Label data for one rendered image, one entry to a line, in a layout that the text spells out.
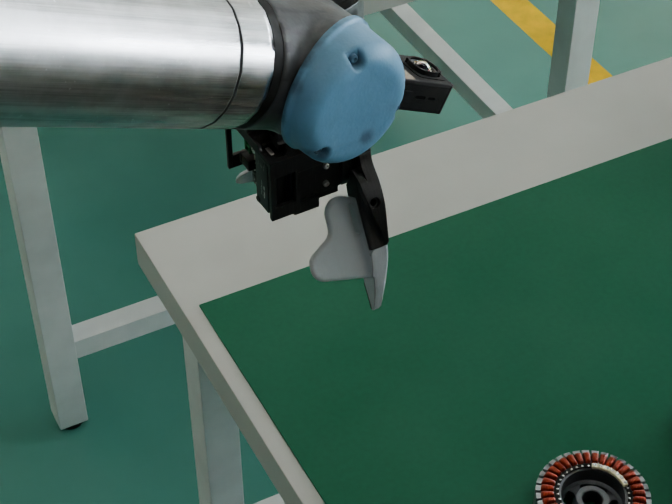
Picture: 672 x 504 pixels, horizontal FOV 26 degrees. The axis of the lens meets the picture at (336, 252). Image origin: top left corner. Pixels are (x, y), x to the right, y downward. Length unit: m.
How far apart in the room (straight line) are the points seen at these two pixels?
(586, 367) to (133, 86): 0.99
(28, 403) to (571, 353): 1.24
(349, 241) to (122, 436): 1.52
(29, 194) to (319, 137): 1.45
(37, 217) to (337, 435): 0.83
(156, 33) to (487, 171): 1.18
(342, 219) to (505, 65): 2.31
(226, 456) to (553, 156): 0.59
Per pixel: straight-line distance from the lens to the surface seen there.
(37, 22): 0.66
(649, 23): 3.53
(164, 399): 2.58
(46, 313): 2.34
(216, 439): 1.95
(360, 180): 1.02
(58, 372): 2.44
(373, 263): 1.05
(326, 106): 0.75
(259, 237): 1.74
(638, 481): 1.47
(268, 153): 1.01
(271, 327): 1.63
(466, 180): 1.83
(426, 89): 1.05
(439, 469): 1.50
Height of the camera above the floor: 1.92
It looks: 43 degrees down
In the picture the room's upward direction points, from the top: straight up
